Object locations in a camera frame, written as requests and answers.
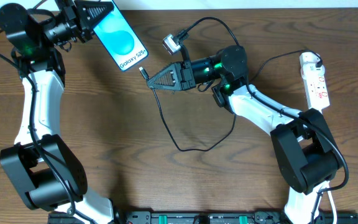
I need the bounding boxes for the blue Galaxy smartphone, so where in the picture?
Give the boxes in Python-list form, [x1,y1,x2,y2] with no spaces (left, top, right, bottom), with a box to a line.
[94,1,149,72]

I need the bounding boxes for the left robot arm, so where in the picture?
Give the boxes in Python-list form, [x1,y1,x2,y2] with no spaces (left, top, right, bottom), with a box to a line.
[0,1,114,223]

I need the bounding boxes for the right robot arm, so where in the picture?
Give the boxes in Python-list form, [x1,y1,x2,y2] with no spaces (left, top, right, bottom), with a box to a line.
[140,45,349,223]

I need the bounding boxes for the white USB charger adapter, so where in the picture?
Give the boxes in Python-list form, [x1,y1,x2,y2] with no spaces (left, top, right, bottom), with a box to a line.
[300,62,325,80]

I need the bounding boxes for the white power strip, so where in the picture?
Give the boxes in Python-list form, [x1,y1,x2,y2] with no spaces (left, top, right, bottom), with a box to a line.
[300,52,330,112]

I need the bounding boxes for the black right camera cable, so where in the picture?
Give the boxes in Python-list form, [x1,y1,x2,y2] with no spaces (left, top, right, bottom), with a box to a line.
[177,16,350,224]

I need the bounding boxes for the black camera cable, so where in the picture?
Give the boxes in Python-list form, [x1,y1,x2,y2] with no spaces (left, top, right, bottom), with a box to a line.
[177,16,350,224]
[0,0,99,224]

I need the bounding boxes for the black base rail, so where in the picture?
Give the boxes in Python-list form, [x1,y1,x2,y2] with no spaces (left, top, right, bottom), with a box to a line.
[47,211,358,224]

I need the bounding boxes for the black left camera cable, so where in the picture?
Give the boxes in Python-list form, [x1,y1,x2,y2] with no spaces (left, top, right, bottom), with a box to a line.
[0,0,99,224]

